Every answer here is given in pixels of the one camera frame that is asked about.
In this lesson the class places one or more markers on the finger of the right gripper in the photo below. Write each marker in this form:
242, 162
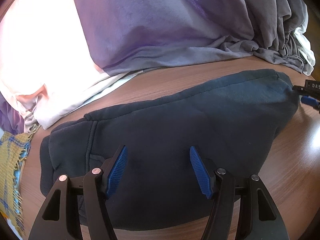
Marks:
310, 102

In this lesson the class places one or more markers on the dark navy pants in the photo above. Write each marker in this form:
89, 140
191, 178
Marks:
232, 120

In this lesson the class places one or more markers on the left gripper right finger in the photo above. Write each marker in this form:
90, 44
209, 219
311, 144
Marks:
259, 217

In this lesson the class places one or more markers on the yellow blue woven scarf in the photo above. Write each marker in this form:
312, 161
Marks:
14, 151

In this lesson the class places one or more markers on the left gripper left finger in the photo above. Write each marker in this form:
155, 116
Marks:
58, 217

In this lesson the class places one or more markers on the white sheer curtain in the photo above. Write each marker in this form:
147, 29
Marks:
46, 69

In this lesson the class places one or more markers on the purple grey curtain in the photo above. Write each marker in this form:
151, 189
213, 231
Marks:
130, 35

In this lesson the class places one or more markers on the white cloth by curtain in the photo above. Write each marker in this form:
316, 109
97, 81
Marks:
306, 47

